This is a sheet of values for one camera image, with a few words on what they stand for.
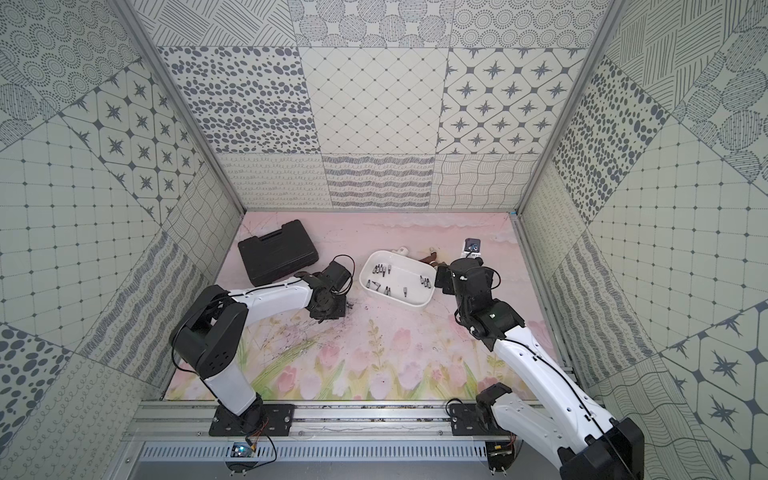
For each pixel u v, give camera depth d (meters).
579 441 0.39
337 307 0.84
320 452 0.70
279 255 1.02
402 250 1.04
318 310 0.79
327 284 0.69
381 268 1.04
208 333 0.47
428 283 1.00
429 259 1.04
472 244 0.66
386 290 0.98
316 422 0.76
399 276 1.01
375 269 1.03
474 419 0.73
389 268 1.03
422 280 1.01
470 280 0.55
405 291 0.98
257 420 0.68
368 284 0.99
